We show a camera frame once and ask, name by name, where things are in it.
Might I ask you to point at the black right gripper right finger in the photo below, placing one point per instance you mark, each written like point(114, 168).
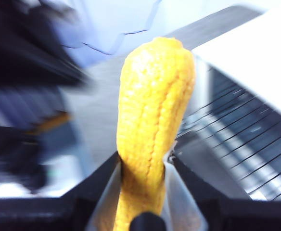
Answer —
point(239, 214)

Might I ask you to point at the yellow corn cob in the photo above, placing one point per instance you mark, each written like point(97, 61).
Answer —
point(152, 108)

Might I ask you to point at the cream toaster oven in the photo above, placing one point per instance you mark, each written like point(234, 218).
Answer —
point(251, 48)

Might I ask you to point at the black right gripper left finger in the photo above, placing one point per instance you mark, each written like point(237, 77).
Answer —
point(46, 214)

